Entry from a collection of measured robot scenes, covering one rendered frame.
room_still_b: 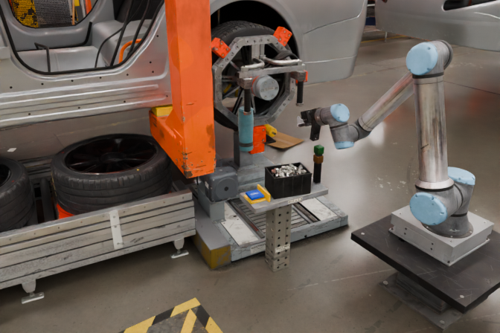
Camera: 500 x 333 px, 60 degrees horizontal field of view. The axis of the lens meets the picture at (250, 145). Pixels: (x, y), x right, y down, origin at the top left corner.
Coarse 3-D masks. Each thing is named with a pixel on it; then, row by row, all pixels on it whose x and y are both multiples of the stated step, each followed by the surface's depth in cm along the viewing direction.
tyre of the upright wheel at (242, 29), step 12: (228, 24) 262; (240, 24) 256; (252, 24) 257; (216, 36) 252; (228, 36) 248; (240, 36) 252; (288, 48) 269; (216, 60) 250; (216, 120) 265; (228, 120) 268
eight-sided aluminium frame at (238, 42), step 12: (252, 36) 251; (264, 36) 250; (276, 48) 257; (228, 60) 245; (216, 72) 243; (288, 72) 271; (216, 84) 246; (288, 84) 274; (216, 96) 249; (288, 96) 272; (216, 108) 254; (276, 108) 273; (264, 120) 270
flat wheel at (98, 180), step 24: (72, 144) 261; (96, 144) 267; (120, 144) 269; (144, 144) 267; (72, 168) 232; (96, 168) 238; (120, 168) 247; (144, 168) 232; (168, 168) 248; (72, 192) 224; (96, 192) 222; (120, 192) 224; (144, 192) 232; (168, 192) 251
